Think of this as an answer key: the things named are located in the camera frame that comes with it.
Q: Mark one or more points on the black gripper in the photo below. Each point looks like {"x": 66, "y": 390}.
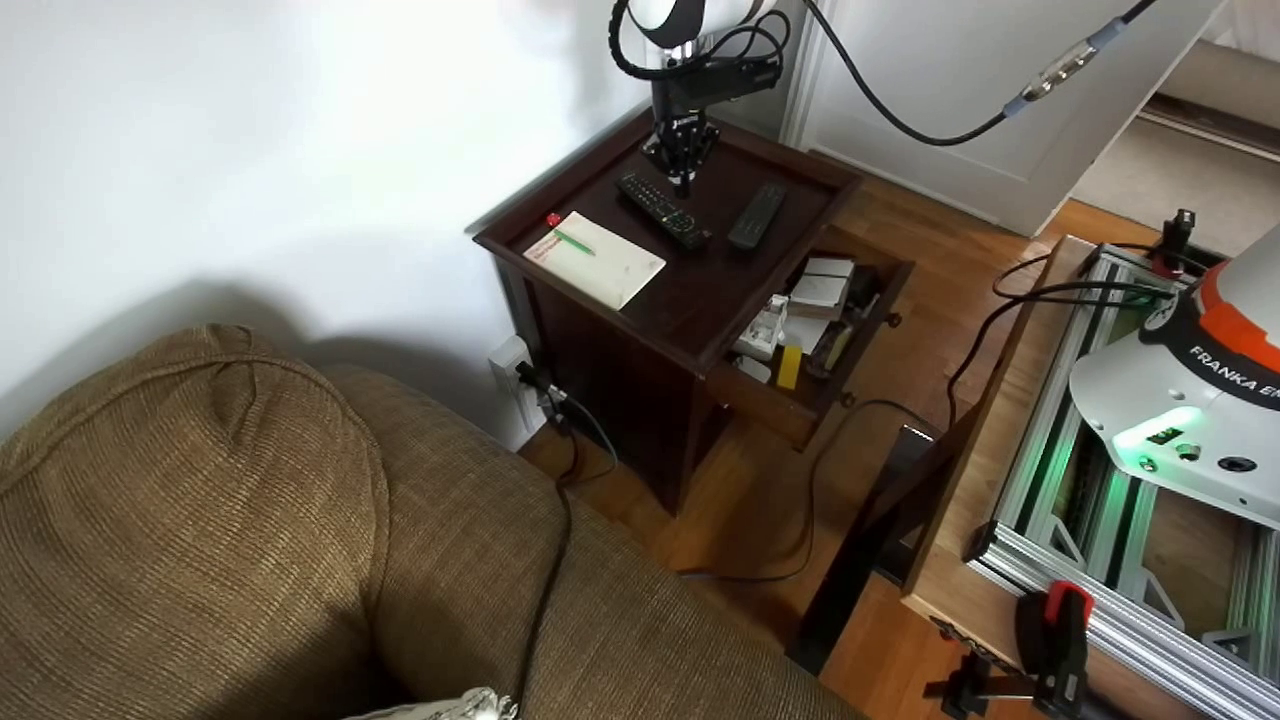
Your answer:
{"x": 682, "y": 123}

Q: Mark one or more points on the long black remote control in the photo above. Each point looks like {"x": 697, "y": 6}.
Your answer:
{"x": 673, "y": 220}

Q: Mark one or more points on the short black remote control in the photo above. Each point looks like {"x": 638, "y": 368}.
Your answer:
{"x": 756, "y": 216}

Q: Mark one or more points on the dark wooden side table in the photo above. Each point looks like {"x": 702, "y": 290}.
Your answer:
{"x": 704, "y": 286}

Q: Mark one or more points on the white notepad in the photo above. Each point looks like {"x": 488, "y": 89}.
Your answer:
{"x": 596, "y": 262}

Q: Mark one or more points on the green pen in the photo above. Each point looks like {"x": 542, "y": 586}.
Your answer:
{"x": 573, "y": 241}

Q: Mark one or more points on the small red object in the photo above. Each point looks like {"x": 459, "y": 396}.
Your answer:
{"x": 555, "y": 220}

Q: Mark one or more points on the flat white box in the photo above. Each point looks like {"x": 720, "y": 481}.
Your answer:
{"x": 814, "y": 301}
{"x": 828, "y": 275}

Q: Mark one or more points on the small yellow item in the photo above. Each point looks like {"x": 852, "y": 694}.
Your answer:
{"x": 790, "y": 367}

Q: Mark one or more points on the black power plug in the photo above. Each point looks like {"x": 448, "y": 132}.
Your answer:
{"x": 550, "y": 394}

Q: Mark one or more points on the dark wooden table drawer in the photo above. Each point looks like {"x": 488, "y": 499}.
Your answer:
{"x": 800, "y": 404}

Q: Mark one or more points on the white door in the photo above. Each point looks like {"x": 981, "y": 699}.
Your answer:
{"x": 960, "y": 66}

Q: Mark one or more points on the black stand bar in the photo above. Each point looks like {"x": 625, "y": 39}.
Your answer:
{"x": 866, "y": 561}

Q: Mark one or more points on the small black clamp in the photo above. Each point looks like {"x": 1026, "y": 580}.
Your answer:
{"x": 1176, "y": 241}

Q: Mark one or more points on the brown fabric sofa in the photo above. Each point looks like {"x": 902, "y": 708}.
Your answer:
{"x": 242, "y": 533}

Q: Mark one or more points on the black and red clamp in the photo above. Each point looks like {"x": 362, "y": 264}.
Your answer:
{"x": 1055, "y": 641}

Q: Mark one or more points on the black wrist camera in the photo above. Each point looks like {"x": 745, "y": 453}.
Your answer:
{"x": 726, "y": 78}

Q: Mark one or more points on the white wall outlet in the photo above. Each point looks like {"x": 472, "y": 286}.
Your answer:
{"x": 509, "y": 362}

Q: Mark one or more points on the aluminium frame machine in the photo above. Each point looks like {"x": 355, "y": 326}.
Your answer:
{"x": 973, "y": 481}

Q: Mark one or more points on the aluminium profile robot frame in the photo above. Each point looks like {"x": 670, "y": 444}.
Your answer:
{"x": 1066, "y": 453}

